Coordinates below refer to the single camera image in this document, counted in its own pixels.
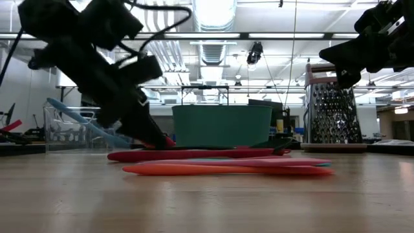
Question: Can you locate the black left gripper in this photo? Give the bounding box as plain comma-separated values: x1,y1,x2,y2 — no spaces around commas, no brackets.
27,37,169,148

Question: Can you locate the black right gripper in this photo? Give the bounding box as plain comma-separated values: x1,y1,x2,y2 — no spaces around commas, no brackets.
318,0,414,90

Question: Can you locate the blue silicone spatula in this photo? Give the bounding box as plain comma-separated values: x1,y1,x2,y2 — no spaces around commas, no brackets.
47,97,132,149

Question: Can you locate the red nylon utensil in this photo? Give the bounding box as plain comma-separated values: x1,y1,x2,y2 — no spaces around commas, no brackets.
107,148,291,163

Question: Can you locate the clear plastic container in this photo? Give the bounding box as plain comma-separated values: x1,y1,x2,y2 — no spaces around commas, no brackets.
43,105,143,153

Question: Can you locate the orange silicone spatula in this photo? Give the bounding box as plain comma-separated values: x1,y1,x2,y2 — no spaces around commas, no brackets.
122,163,334,177

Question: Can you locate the clear plastic bag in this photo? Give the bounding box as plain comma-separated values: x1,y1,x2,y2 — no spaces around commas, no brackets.
371,139,414,146

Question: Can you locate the black hanging lamp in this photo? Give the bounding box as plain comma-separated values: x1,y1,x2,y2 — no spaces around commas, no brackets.
246,41,264,65

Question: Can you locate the green plastic bin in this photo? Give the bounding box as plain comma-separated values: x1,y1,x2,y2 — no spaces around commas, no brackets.
171,104,274,148

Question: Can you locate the teal silicone spatula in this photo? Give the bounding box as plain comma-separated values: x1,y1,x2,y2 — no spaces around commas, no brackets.
180,157,331,168

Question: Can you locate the red bar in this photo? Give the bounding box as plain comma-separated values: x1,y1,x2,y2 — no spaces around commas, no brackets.
0,119,23,132

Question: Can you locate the pink silicone spatula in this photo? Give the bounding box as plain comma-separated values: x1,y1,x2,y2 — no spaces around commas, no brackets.
138,157,332,168

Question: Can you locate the black overhead frame bar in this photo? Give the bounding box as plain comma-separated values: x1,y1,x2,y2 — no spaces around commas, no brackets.
0,31,362,41

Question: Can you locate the pink-handled metal box grater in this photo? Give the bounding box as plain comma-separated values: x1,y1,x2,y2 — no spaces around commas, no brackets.
300,63,368,153

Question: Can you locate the thin hanging cable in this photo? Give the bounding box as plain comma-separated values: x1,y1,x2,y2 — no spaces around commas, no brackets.
283,0,298,109

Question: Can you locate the black aluminium table frame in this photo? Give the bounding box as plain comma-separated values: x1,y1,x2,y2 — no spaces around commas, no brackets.
0,142,414,157

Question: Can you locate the black looped cable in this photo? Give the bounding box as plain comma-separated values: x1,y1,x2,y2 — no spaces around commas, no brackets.
121,0,193,67

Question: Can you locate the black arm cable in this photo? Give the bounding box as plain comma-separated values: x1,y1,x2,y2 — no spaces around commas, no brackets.
0,28,24,87

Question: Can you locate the white ventilation duct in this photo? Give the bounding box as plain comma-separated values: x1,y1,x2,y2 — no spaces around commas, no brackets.
192,0,239,32

